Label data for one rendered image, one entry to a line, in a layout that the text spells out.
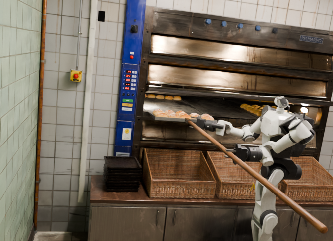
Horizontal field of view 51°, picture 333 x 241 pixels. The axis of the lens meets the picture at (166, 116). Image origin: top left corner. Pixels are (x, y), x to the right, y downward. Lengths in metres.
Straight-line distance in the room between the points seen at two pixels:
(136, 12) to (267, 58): 1.29
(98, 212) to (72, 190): 0.59
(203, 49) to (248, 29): 0.46
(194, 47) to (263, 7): 0.73
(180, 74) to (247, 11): 0.83
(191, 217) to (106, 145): 0.98
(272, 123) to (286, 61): 1.17
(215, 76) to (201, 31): 0.43
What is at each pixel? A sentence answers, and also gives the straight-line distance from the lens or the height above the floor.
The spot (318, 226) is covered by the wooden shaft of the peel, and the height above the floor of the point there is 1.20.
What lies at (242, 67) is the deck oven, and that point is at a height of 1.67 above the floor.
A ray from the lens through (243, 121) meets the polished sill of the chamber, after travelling 3.47.
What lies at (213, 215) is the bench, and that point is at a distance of 3.05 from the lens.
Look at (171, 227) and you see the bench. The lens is 3.00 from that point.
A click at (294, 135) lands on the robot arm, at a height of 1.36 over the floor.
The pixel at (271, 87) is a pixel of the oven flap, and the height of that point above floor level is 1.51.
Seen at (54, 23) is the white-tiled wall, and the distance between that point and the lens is 3.12.
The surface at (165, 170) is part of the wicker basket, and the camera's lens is 3.28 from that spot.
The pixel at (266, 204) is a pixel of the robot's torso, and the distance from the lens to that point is 2.74.
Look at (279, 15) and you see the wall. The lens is 3.52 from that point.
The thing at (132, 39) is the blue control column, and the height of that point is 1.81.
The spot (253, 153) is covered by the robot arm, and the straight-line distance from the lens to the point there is 2.16.
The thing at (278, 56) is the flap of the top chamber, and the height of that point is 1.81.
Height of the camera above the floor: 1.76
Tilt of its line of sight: 11 degrees down
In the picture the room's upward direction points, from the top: 6 degrees clockwise
